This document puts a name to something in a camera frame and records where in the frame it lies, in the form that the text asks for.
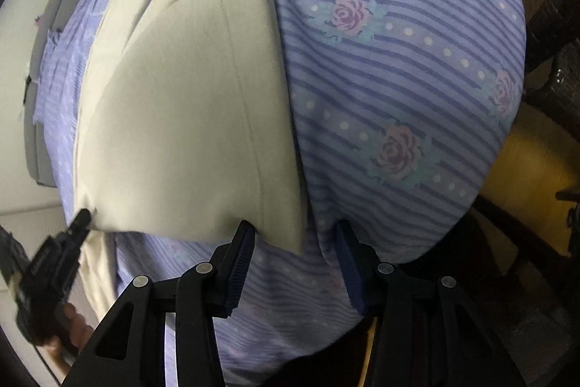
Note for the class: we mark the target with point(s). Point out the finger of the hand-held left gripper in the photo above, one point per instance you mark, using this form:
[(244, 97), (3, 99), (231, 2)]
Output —
[(80, 223)]

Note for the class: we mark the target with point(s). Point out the person's left hand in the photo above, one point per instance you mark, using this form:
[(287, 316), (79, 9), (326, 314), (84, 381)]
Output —
[(77, 326)]

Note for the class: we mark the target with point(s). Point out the dark wooden furniture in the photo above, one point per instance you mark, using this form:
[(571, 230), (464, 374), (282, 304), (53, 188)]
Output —
[(521, 278)]

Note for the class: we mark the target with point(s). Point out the grey upholstered headboard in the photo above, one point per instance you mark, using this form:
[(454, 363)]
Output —
[(59, 29)]

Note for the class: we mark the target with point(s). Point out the blue floral striped bedspread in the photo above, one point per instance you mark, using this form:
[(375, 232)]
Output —
[(385, 97)]

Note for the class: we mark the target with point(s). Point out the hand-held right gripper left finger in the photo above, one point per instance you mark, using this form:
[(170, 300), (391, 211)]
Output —
[(235, 267)]

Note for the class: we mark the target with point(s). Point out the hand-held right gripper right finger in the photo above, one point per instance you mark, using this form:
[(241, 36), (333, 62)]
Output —
[(351, 273)]

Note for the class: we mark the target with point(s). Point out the cream pants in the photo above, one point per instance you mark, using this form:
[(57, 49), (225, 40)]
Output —
[(181, 119)]

